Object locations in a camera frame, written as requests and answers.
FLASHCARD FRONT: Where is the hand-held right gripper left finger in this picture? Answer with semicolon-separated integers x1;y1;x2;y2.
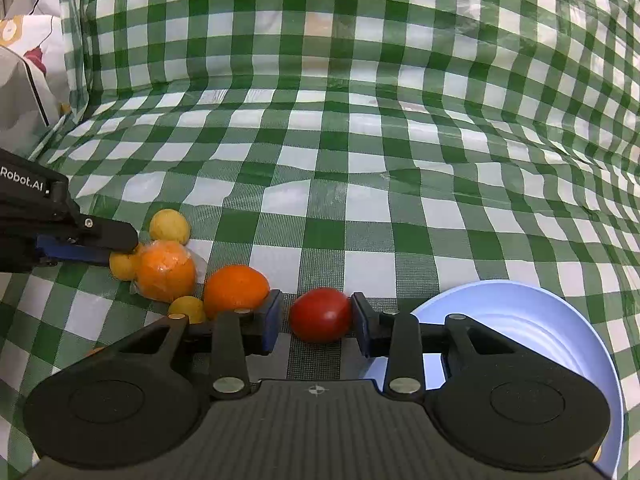
100;290;284;400

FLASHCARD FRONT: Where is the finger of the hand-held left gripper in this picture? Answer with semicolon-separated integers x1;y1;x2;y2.
36;234;112;266
47;182;139;252

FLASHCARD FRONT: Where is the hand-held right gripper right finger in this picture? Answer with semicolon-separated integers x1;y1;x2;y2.
351;292;538;400

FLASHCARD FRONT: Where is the small yellow fruit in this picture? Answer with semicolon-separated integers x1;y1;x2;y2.
150;209;191;245
168;296;207;324
109;252;140;281

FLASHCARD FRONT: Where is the red tomato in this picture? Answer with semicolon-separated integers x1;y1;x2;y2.
289;287;353;344

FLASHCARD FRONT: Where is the plastic-wrapped orange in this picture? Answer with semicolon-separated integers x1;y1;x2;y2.
129;241;208;304

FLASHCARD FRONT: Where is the light blue plate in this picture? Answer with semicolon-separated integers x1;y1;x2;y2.
410;281;626;480

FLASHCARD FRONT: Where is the white printed cloth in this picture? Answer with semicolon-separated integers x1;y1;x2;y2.
0;0;75;161

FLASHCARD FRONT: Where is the green checked tablecloth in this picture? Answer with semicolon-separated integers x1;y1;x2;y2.
0;0;640;480

